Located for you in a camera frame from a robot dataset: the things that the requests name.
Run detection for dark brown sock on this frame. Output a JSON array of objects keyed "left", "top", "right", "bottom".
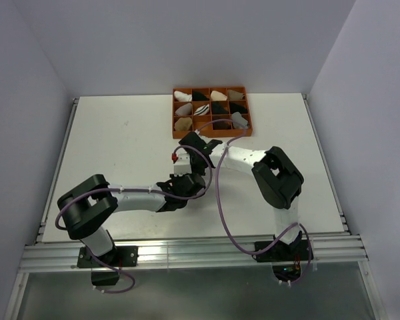
[{"left": 213, "top": 115, "right": 231, "bottom": 130}]

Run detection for grey sock black stripes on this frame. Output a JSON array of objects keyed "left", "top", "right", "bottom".
[{"left": 231, "top": 112, "right": 250, "bottom": 129}]

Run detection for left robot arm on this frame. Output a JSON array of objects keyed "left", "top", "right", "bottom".
[{"left": 55, "top": 173, "right": 210, "bottom": 266}]

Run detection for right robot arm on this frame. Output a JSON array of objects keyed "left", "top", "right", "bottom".
[{"left": 179, "top": 132, "right": 305, "bottom": 260}]

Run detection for beige rolled sock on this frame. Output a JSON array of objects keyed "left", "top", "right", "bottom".
[{"left": 174, "top": 117, "right": 193, "bottom": 131}]

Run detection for orange compartment tray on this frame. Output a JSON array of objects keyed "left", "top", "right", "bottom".
[{"left": 171, "top": 86, "right": 253, "bottom": 139}]

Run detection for white black striped rolled sock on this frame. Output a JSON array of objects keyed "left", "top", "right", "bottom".
[{"left": 193, "top": 104, "right": 210, "bottom": 116}]

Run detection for grey rolled sock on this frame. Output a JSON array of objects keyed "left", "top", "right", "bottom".
[{"left": 175, "top": 103, "right": 193, "bottom": 117}]

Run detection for dark green rolled sock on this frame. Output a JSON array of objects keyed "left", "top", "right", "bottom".
[{"left": 211, "top": 101, "right": 229, "bottom": 115}]

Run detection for black rolled sock right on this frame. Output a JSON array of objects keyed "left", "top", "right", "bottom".
[{"left": 229, "top": 101, "right": 248, "bottom": 114}]

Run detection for black rolled sock top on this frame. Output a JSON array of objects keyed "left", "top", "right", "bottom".
[{"left": 192, "top": 91, "right": 209, "bottom": 101}]

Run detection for cream rolled sock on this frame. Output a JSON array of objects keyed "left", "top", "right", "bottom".
[{"left": 210, "top": 90, "right": 227, "bottom": 101}]

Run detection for taupe rolled sock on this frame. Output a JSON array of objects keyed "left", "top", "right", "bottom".
[{"left": 227, "top": 89, "right": 245, "bottom": 101}]

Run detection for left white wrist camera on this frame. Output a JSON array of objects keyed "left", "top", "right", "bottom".
[{"left": 171, "top": 153, "right": 192, "bottom": 177}]

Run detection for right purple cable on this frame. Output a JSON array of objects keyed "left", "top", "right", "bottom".
[{"left": 195, "top": 117, "right": 313, "bottom": 284}]

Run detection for purple cable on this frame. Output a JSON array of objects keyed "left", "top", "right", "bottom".
[
  {"left": 55, "top": 145, "right": 214, "bottom": 294},
  {"left": 195, "top": 117, "right": 313, "bottom": 284}
]

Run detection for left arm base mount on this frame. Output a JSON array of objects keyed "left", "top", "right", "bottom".
[{"left": 77, "top": 245, "right": 138, "bottom": 288}]

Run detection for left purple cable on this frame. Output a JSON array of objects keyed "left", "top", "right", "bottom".
[{"left": 55, "top": 145, "right": 214, "bottom": 294}]

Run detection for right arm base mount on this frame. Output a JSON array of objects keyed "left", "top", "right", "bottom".
[{"left": 253, "top": 238, "right": 314, "bottom": 287}]

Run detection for aluminium frame rail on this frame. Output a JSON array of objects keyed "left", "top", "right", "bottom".
[{"left": 4, "top": 233, "right": 388, "bottom": 319}]

